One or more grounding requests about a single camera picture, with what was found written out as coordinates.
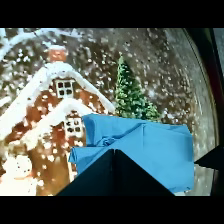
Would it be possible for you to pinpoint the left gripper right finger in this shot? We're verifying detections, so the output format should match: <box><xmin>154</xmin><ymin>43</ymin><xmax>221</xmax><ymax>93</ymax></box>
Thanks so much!
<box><xmin>114</xmin><ymin>148</ymin><xmax>175</xmax><ymax>197</ymax></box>

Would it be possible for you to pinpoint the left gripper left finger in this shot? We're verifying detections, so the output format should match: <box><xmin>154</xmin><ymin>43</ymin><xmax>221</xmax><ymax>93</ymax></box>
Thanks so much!
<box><xmin>55</xmin><ymin>148</ymin><xmax>116</xmax><ymax>197</ymax></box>

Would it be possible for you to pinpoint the blue T-shirt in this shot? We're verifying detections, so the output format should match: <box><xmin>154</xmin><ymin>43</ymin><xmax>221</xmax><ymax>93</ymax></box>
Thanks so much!
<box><xmin>67</xmin><ymin>113</ymin><xmax>196</xmax><ymax>195</ymax></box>

